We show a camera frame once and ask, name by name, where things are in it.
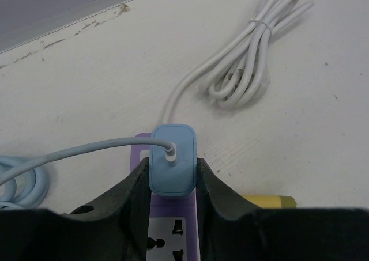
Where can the blue plug charger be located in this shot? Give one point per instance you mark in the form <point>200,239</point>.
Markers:
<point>173,163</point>

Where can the yellow plug adapter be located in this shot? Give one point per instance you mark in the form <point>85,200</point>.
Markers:
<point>272,201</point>

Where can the purple power strip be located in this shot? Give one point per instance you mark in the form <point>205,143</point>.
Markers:
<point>172,230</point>

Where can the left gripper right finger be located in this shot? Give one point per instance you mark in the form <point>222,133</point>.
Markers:
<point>232,228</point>

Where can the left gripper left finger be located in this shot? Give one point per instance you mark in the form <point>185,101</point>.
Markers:
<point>114,226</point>

